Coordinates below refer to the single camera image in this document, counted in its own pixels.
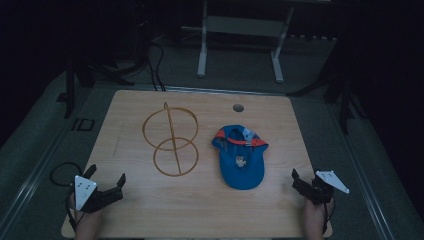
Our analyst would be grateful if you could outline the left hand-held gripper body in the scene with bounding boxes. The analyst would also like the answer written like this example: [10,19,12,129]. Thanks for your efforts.
[73,175,116,214]

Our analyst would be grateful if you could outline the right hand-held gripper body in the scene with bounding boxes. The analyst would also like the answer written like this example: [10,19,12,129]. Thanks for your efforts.
[301,170,351,206]

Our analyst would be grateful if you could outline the person's left hand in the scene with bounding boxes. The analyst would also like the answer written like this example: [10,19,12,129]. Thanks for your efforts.
[68,193,104,240]

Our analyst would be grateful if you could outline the person's right hand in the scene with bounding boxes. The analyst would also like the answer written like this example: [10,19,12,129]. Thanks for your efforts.
[303,197,335,240]

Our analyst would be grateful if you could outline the blue cap with orange trim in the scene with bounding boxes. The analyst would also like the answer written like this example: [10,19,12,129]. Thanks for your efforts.
[211,124,270,191]

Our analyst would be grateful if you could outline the black tripod stand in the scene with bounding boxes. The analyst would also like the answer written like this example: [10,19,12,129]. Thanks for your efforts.
[285,63,369,136]
[55,56,136,120]

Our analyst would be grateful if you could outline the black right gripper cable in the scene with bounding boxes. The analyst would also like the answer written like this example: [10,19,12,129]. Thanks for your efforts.
[321,195,337,235]

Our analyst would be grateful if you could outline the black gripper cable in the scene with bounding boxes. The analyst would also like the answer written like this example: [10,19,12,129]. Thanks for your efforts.
[49,161,83,232]
[321,195,337,235]

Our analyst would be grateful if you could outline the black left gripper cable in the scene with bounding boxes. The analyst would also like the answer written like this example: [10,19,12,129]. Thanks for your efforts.
[49,161,83,232]

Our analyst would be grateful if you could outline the black rectangular floor bracket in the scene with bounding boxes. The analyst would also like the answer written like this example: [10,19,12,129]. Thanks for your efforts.
[71,117,96,132]

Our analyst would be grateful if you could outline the golden wire hat stand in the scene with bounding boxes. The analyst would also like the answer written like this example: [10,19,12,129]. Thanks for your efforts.
[141,101,200,178]

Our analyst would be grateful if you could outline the black floor cables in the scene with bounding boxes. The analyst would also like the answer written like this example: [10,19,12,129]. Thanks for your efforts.
[145,39,167,92]

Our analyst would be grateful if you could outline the white metal desk frame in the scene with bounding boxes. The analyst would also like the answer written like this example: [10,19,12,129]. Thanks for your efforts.
[181,0,296,85]

